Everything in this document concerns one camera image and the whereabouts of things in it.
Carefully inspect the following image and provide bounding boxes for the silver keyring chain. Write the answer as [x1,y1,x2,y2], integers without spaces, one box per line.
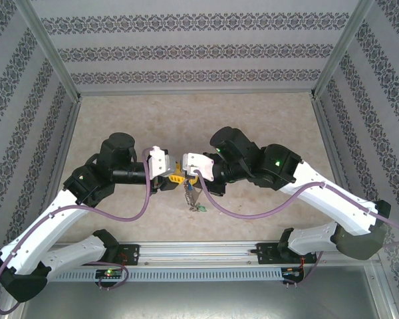
[184,189,200,212]

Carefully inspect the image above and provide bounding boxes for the left controller board green light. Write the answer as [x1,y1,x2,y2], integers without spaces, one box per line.
[95,269,124,280]

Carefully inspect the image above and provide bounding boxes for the grey metal panel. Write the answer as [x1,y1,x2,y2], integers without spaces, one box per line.
[6,265,396,319]

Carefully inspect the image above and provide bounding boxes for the right controller board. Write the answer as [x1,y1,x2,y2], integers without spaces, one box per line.
[280,266,304,279]

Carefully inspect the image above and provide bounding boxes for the aluminium frame side rail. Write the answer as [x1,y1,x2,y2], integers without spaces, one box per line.
[309,98,356,200]
[45,98,83,200]

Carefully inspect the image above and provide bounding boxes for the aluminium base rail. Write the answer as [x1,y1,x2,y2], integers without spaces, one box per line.
[49,241,353,266]

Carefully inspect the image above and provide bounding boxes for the slotted grey cable duct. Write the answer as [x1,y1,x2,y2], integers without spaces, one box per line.
[49,266,307,284]

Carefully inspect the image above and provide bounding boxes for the aluminium frame post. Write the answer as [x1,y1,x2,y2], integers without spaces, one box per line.
[15,0,82,100]
[309,0,376,100]

